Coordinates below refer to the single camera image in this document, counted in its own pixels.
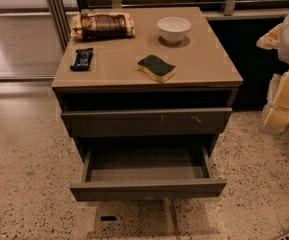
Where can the white ceramic bowl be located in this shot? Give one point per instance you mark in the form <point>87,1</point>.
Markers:
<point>173,29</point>

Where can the grey top drawer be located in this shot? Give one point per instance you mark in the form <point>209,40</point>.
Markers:
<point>147,122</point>

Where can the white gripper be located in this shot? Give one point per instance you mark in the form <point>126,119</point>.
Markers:
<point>273,116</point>

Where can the dark blue snack bar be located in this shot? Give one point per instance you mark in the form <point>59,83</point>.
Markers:
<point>82,60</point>

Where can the grey drawer cabinet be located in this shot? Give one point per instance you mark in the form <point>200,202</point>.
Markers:
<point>205,76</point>

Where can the green yellow sponge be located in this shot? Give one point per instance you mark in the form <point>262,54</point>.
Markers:
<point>156,68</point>

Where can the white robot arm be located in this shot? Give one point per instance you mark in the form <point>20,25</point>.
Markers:
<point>283,48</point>

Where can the brown snack bag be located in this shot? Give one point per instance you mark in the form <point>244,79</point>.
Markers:
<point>91,25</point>

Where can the metal door frame post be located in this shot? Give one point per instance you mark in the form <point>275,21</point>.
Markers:
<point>57,10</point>

